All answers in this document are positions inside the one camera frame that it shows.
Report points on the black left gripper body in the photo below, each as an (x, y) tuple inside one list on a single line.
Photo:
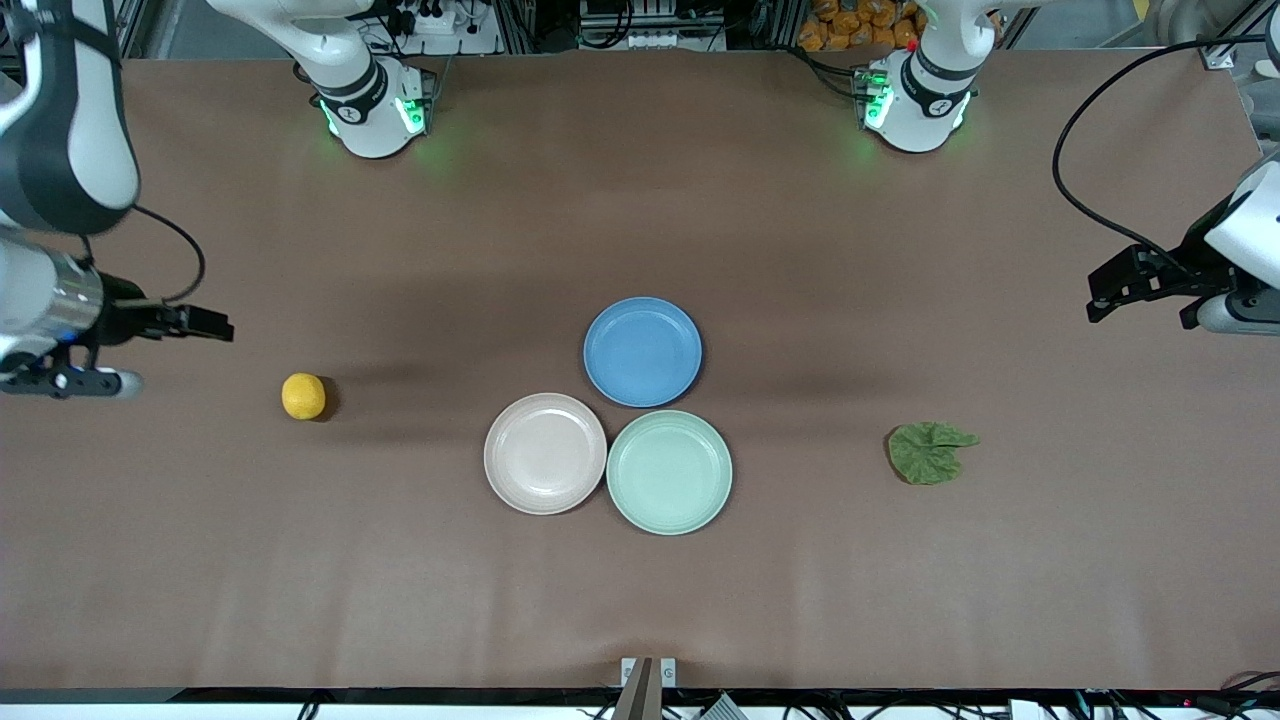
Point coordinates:
[(1188, 272)]

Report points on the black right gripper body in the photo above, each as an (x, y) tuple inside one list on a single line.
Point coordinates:
[(125, 318)]

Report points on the yellow lemon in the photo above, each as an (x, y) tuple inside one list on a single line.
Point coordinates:
[(303, 396)]

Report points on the green lettuce leaf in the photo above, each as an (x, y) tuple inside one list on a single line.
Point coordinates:
[(925, 455)]

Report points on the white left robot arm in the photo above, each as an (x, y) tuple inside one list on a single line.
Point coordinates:
[(920, 100)]

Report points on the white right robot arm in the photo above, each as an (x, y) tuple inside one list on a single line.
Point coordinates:
[(360, 100)]

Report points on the brown table cover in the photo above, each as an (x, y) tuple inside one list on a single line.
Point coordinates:
[(300, 600)]

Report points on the beige plate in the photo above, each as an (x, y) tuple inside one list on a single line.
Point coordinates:
[(545, 453)]

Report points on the bag of oranges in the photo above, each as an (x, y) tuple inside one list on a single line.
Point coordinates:
[(850, 25)]

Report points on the white power strip with plugs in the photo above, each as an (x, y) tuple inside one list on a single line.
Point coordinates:
[(435, 20)]

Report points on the blue plate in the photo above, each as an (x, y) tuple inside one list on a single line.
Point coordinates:
[(640, 352)]

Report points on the light green plate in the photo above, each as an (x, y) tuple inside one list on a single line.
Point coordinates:
[(668, 472)]

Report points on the long white power strip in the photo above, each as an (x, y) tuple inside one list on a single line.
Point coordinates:
[(658, 40)]

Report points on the grey ribbed adapter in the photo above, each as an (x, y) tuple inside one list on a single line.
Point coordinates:
[(722, 708)]

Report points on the aluminium corner bracket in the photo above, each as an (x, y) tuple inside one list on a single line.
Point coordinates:
[(1218, 52)]

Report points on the brown post with white brackets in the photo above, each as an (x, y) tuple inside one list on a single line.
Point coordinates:
[(645, 690)]

